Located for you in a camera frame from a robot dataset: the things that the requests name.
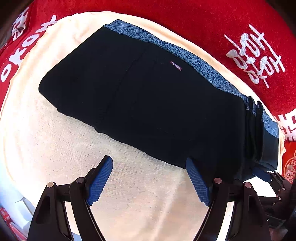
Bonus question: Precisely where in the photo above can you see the black pants with patterned waistband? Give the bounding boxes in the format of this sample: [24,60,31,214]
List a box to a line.
[39,20,279,182]

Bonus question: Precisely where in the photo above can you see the dark red patterned pillow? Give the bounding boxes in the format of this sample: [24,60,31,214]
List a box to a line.
[281,140,296,184]

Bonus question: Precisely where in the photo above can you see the red blanket with white characters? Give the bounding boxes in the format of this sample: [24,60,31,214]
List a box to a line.
[1,1,295,141]

